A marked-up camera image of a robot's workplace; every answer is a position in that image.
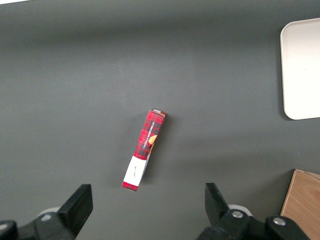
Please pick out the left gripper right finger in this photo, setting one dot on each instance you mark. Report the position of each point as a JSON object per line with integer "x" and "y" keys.
{"x": 220, "y": 220}

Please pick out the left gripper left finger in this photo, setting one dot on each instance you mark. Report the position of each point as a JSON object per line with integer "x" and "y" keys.
{"x": 72, "y": 212}

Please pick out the beige plastic tray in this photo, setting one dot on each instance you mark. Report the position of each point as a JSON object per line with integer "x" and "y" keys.
{"x": 302, "y": 70}

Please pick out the wooden drawer cabinet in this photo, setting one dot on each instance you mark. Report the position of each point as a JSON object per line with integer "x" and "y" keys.
{"x": 305, "y": 205}

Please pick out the red plaid cookie box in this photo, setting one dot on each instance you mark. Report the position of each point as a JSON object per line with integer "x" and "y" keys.
{"x": 146, "y": 142}

